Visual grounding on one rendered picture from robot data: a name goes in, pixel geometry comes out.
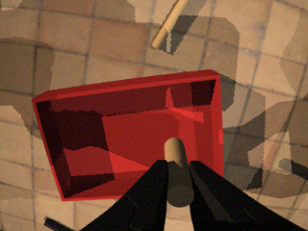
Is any tan cylindrical pin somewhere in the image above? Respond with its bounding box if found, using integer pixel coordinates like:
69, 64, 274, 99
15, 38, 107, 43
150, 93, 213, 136
165, 138, 194, 208

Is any tan wooden rod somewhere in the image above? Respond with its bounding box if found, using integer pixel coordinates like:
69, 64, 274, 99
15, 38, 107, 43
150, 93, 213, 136
152, 0, 190, 50

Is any red tray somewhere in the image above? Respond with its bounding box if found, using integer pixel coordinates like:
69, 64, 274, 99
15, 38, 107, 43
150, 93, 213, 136
32, 69, 223, 201

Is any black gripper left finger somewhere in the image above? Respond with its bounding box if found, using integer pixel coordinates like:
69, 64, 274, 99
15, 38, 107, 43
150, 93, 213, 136
79, 160, 168, 231

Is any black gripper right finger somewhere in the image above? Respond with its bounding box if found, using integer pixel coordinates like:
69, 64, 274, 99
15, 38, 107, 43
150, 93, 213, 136
189, 161, 307, 231

